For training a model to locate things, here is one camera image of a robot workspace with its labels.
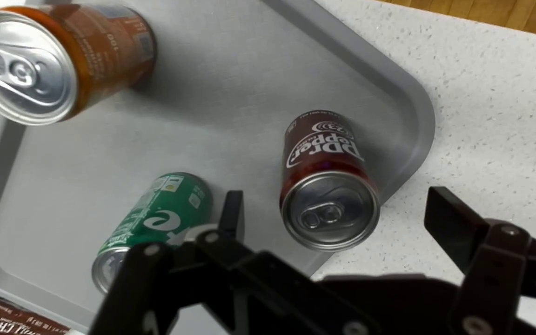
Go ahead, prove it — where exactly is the orange soda can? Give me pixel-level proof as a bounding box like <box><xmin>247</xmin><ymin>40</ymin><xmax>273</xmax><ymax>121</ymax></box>
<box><xmin>0</xmin><ymin>4</ymin><xmax>158</xmax><ymax>129</ymax></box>

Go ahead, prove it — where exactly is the gray plastic tray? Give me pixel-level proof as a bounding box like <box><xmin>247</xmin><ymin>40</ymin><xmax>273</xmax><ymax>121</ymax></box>
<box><xmin>0</xmin><ymin>0</ymin><xmax>437</xmax><ymax>334</ymax></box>

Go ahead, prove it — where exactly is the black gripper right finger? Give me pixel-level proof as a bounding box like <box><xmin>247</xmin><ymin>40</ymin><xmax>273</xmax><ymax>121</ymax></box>
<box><xmin>422</xmin><ymin>185</ymin><xmax>536</xmax><ymax>335</ymax></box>

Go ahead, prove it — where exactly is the red dr pepper can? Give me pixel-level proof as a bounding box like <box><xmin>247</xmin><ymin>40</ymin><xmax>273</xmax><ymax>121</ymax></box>
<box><xmin>277</xmin><ymin>108</ymin><xmax>381</xmax><ymax>252</ymax></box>

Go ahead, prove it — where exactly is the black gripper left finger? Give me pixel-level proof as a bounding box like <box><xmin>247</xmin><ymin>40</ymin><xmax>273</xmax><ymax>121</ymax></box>
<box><xmin>87</xmin><ymin>188</ymin><xmax>368</xmax><ymax>335</ymax></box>

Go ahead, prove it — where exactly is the green sprite can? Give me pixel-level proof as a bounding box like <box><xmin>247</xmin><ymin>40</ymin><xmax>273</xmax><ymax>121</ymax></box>
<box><xmin>89</xmin><ymin>172</ymin><xmax>218</xmax><ymax>294</ymax></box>

